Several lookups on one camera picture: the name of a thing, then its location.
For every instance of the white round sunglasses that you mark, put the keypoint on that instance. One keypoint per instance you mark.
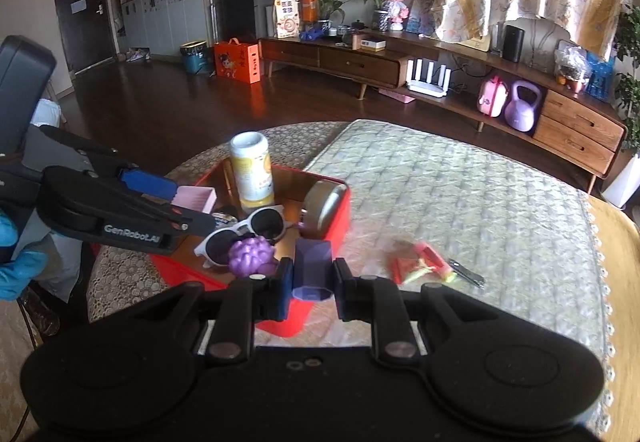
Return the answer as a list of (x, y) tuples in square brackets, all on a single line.
[(268, 222)]

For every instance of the potted green tree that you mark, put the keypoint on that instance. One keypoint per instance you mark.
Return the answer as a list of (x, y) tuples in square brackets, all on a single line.
[(626, 103)]

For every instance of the snack box with cartoon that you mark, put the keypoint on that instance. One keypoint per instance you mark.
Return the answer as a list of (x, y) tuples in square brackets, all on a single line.
[(286, 18)]

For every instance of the purple kettlebell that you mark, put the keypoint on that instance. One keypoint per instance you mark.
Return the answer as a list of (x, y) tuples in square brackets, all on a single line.
[(520, 114)]

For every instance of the purple spiky toy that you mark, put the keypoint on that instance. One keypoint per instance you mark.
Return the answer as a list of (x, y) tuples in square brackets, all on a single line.
[(252, 255)]

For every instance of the purple hexagonal cap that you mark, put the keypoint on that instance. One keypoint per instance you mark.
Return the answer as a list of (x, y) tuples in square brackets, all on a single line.
[(313, 270)]

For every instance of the blue gloved hand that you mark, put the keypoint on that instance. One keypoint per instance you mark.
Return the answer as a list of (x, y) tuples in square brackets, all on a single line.
[(15, 275)]

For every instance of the orange gift box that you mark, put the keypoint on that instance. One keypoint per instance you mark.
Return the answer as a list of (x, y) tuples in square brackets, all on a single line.
[(237, 61)]

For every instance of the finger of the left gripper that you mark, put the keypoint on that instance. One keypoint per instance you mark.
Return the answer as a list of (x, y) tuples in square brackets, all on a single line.
[(102, 211), (149, 184)]

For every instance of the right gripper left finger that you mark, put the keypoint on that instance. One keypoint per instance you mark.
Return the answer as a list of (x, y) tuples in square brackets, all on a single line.
[(245, 302)]

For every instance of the wooden tv cabinet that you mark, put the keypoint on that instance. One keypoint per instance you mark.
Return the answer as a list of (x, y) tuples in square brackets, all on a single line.
[(575, 127)]

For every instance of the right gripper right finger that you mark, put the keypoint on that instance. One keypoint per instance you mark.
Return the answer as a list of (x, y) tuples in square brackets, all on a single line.
[(378, 302)]

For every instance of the pink plastic tray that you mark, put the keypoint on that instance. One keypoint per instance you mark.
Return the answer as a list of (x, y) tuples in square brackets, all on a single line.
[(196, 198)]

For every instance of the black smart speaker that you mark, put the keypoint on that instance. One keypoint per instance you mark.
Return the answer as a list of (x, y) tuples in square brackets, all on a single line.
[(513, 42)]

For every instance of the pink small case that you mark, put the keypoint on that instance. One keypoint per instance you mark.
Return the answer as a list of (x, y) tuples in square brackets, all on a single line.
[(492, 97)]

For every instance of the quilted table mat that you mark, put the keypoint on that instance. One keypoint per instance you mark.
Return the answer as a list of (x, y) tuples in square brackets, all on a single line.
[(530, 236)]

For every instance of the silver nail clipper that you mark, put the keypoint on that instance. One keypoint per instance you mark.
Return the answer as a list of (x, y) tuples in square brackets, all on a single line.
[(468, 275)]

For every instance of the white yellow cylinder bottle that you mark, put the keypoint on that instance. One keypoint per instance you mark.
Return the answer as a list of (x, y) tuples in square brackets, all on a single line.
[(251, 165)]

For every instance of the round gold tin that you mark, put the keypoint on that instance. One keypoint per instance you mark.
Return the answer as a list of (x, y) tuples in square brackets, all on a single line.
[(319, 206)]

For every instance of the teal bucket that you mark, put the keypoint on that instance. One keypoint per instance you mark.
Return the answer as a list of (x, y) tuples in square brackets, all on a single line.
[(196, 58)]

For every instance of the white wifi router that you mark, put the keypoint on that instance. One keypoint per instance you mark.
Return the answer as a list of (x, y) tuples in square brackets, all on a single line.
[(426, 77)]

